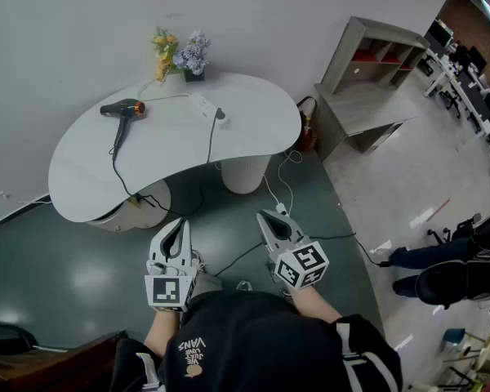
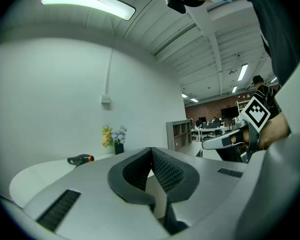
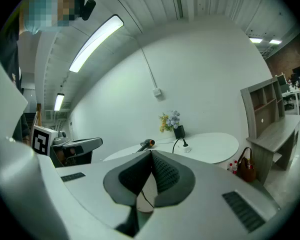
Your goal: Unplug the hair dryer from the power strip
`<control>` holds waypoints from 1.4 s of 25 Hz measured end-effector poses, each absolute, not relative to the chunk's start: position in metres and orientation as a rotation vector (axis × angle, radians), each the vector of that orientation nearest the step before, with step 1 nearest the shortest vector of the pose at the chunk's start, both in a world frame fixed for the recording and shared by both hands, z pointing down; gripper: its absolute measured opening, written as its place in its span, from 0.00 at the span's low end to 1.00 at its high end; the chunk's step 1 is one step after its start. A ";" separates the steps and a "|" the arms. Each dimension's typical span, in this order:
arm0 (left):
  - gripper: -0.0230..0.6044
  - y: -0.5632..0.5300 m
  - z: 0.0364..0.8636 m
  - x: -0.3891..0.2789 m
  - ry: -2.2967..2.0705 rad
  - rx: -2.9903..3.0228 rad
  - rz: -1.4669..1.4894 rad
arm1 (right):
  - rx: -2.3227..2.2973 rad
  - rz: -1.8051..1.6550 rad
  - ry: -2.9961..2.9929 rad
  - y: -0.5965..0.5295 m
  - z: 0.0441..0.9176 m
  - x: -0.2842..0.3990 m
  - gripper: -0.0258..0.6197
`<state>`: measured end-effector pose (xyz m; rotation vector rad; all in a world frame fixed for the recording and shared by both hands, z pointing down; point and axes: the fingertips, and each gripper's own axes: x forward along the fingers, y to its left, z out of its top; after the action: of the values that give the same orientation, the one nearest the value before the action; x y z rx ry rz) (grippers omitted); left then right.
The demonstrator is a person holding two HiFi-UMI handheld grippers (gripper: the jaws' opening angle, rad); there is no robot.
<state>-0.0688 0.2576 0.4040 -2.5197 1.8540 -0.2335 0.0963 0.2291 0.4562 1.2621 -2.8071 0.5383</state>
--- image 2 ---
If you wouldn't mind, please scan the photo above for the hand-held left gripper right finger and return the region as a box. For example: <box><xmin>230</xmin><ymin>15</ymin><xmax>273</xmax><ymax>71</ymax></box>
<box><xmin>150</xmin><ymin>147</ymin><xmax>249</xmax><ymax>235</ymax></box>

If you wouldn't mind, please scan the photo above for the grey open shelf unit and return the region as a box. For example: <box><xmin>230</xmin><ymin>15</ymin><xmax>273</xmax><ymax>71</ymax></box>
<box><xmin>165</xmin><ymin>119</ymin><xmax>193</xmax><ymax>153</ymax></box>

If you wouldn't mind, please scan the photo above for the white wall conduit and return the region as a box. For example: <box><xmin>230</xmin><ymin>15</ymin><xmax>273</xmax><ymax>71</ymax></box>
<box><xmin>104</xmin><ymin>47</ymin><xmax>114</xmax><ymax>96</ymax></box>

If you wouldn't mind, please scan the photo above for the black hair dryer orange ring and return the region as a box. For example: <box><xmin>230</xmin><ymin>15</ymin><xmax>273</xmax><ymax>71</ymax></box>
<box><xmin>66</xmin><ymin>153</ymin><xmax>95</xmax><ymax>166</ymax></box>

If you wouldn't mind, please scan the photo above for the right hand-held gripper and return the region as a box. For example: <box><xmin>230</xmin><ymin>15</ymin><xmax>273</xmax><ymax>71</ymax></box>
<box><xmin>201</xmin><ymin>95</ymin><xmax>272</xmax><ymax>164</ymax></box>

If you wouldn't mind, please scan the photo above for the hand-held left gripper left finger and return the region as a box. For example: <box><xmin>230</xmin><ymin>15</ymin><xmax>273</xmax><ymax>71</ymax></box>
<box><xmin>22</xmin><ymin>147</ymin><xmax>171</xmax><ymax>240</ymax></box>

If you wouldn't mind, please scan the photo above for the long curved ceiling light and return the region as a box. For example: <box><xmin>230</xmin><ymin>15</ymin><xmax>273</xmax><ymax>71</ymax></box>
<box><xmin>40</xmin><ymin>0</ymin><xmax>137</xmax><ymax>22</ymax></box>

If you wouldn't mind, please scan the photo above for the artificial flower bouquet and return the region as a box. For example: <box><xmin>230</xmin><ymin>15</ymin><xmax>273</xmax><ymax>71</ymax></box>
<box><xmin>101</xmin><ymin>124</ymin><xmax>128</xmax><ymax>148</ymax></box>

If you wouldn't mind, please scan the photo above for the person's right forearm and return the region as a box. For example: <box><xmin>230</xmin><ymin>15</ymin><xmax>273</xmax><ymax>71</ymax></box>
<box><xmin>258</xmin><ymin>112</ymin><xmax>292</xmax><ymax>151</ymax></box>

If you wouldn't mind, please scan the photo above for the white office desk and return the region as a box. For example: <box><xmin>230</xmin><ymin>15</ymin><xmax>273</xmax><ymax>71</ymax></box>
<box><xmin>190</xmin><ymin>125</ymin><xmax>228</xmax><ymax>143</ymax></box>

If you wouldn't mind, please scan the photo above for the person's right hand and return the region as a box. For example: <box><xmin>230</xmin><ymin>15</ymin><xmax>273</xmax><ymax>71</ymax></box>
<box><xmin>230</xmin><ymin>128</ymin><xmax>251</xmax><ymax>150</ymax></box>

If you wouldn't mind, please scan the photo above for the white storage rack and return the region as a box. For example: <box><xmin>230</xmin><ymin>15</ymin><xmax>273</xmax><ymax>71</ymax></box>
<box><xmin>235</xmin><ymin>99</ymin><xmax>251</xmax><ymax>115</ymax></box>

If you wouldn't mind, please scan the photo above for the black head-mounted camera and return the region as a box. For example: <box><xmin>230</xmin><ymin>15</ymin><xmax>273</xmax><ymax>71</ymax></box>
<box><xmin>164</xmin><ymin>0</ymin><xmax>188</xmax><ymax>15</ymax></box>

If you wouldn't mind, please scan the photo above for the black wall screen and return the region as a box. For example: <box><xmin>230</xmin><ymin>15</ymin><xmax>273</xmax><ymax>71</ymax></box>
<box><xmin>220</xmin><ymin>106</ymin><xmax>239</xmax><ymax>120</ymax></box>

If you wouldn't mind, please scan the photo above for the black flower vase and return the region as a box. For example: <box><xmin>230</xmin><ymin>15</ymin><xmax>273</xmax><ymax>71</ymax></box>
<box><xmin>113</xmin><ymin>143</ymin><xmax>125</xmax><ymax>156</ymax></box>

